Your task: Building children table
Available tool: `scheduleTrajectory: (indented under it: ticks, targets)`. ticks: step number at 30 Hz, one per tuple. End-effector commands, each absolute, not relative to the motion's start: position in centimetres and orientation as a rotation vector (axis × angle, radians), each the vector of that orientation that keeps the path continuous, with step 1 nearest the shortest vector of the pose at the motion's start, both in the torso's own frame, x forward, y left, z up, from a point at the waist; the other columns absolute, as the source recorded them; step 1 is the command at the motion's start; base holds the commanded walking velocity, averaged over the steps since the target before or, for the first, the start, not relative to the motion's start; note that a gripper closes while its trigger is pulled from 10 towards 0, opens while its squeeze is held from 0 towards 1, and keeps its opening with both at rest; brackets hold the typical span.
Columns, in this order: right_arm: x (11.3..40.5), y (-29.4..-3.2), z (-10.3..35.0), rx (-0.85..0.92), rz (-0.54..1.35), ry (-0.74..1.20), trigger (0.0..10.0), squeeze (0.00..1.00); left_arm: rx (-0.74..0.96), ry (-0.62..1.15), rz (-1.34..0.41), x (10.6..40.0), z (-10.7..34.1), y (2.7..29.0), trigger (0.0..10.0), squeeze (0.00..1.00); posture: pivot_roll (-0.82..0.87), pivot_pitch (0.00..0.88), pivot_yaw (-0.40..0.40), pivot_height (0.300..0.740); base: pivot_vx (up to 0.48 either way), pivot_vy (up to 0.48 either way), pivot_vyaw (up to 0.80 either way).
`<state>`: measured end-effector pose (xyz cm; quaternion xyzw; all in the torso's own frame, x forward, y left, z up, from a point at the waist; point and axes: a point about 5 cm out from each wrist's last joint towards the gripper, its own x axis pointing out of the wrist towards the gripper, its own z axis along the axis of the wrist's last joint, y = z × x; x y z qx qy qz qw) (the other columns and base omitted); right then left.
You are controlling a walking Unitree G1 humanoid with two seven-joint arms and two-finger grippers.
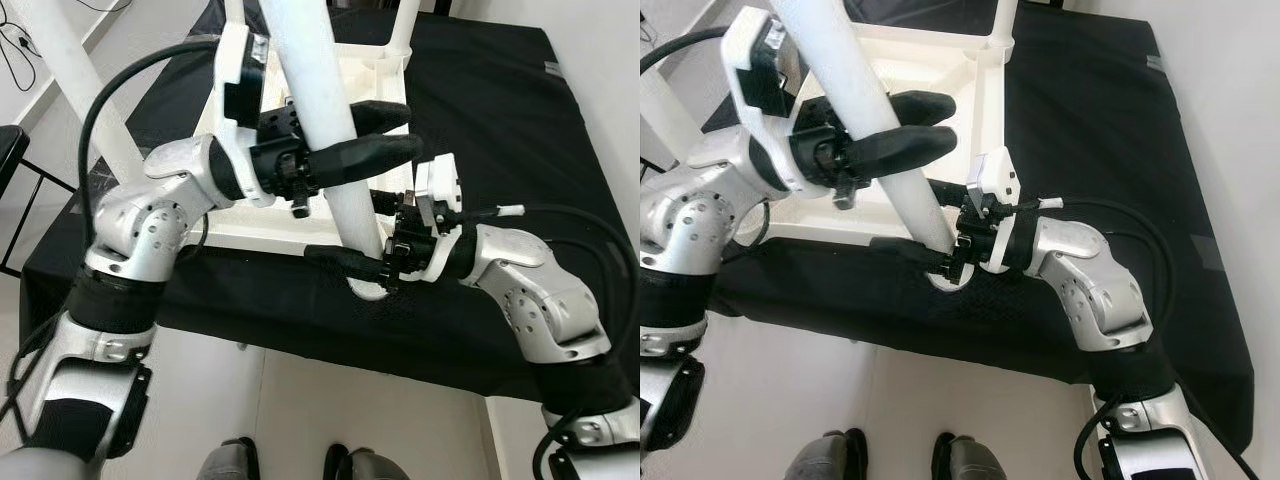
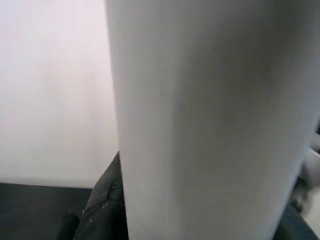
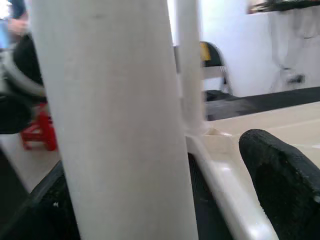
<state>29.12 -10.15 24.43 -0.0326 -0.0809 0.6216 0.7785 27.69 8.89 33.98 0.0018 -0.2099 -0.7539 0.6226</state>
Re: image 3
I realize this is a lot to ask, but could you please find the black table cloth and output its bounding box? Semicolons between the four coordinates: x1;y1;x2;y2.
0;86;320;240

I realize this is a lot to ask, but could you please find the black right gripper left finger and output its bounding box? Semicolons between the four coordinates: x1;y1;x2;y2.
0;161;81;240

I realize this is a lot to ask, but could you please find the black folding chair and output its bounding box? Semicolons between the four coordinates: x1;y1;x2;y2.
199;41;235;96

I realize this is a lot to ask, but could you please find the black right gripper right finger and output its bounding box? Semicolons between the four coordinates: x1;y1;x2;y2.
238;128;320;240

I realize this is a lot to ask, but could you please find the red plastic object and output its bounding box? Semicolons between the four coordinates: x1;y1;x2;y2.
21;109;58;152

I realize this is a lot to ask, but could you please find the white draped table cloth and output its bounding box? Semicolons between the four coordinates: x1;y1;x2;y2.
267;9;320;91

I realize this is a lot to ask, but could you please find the dark cluttered shelf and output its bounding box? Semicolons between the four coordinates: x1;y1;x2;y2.
246;0;320;15

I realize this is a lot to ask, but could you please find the small black wall plug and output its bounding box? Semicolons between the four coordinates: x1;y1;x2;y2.
286;74;306;85

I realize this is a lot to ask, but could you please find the white plastic children table top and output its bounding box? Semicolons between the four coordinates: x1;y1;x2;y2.
184;101;320;240

